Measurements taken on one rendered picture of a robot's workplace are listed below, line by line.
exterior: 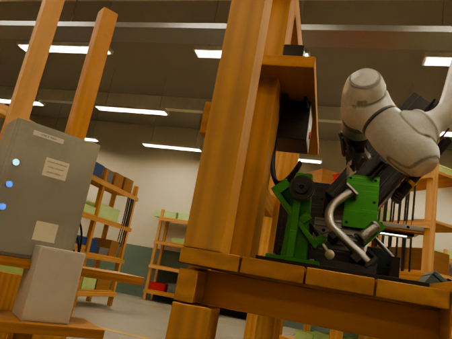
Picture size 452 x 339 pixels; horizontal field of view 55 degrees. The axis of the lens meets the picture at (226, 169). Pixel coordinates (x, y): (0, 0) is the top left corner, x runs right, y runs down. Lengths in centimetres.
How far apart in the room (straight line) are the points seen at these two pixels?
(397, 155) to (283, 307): 43
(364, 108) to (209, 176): 41
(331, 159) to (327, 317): 1017
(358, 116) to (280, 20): 62
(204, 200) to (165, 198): 1072
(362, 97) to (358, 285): 44
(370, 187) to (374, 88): 62
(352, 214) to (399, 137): 59
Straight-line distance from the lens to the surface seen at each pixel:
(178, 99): 1011
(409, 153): 105
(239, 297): 104
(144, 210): 1188
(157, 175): 1199
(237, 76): 109
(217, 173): 101
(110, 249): 805
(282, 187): 132
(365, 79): 110
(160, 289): 1084
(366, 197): 163
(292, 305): 103
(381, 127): 108
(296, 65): 142
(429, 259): 426
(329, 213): 155
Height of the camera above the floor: 83
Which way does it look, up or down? 14 degrees up
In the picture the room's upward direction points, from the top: 10 degrees clockwise
